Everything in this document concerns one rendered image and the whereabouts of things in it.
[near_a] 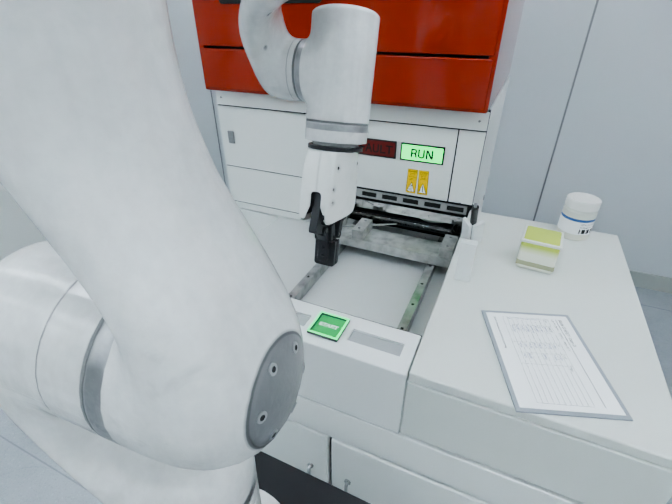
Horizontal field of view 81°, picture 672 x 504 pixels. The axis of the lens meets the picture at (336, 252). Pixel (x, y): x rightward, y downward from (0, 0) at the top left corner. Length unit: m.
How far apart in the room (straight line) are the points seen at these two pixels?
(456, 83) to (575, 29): 1.57
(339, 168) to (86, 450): 0.39
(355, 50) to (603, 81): 2.13
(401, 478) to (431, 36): 0.90
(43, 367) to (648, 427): 0.66
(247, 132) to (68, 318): 1.12
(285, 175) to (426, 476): 0.92
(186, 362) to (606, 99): 2.50
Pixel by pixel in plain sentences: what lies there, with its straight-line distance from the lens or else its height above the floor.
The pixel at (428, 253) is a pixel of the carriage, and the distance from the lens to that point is 1.06.
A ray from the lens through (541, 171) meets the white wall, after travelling 2.65.
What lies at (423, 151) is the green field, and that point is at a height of 1.11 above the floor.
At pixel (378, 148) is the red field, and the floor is 1.10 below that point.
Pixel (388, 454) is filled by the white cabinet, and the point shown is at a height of 0.75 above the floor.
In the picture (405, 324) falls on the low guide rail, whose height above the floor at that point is 0.85.
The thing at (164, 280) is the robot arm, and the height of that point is 1.32.
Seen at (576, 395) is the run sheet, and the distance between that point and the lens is 0.67.
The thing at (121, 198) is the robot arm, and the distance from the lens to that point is 0.19.
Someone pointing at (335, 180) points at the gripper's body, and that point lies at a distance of 0.52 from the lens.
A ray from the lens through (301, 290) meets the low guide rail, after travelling 0.96.
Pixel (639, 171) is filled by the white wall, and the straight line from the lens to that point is 2.70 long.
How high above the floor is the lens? 1.42
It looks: 31 degrees down
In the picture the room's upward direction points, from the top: straight up
